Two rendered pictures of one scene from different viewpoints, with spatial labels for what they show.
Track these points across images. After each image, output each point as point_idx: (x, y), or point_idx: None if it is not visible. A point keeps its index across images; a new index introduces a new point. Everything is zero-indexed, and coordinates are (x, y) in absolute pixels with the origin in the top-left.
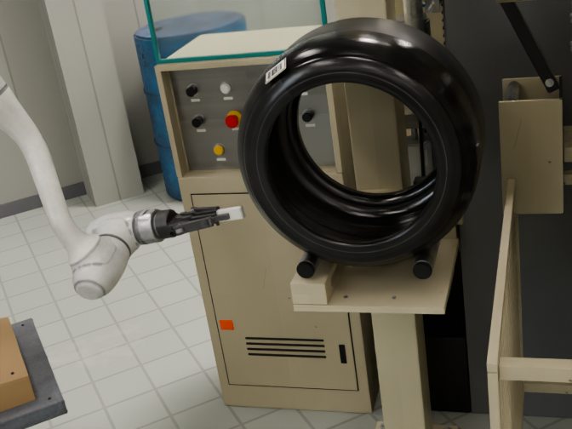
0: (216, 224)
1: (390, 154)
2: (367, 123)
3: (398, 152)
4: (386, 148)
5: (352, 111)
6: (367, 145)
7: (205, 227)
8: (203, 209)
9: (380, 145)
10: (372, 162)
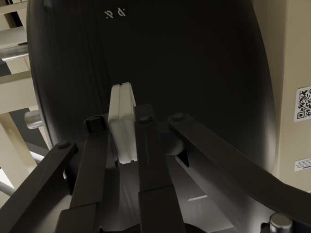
0: (86, 129)
1: (258, 7)
2: (269, 59)
3: (253, 6)
4: (259, 17)
5: (277, 84)
6: (272, 28)
7: (40, 166)
8: (214, 199)
9: (263, 24)
10: (270, 0)
